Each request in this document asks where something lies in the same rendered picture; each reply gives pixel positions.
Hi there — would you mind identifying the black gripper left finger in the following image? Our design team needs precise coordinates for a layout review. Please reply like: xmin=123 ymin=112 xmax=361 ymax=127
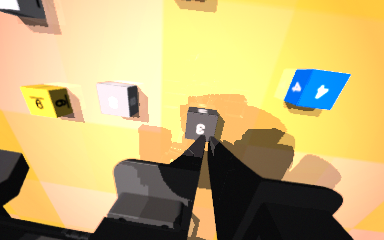
xmin=114 ymin=135 xmax=206 ymax=232

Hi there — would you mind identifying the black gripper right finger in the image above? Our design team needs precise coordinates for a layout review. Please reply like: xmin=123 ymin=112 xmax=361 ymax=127
xmin=207 ymin=136 xmax=343 ymax=240

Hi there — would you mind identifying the blue block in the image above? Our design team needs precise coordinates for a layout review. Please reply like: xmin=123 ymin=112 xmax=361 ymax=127
xmin=284 ymin=69 xmax=351 ymax=110

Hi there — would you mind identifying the yellow digit block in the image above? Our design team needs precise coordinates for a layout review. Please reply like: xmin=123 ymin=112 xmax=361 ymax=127
xmin=20 ymin=85 xmax=73 ymax=118

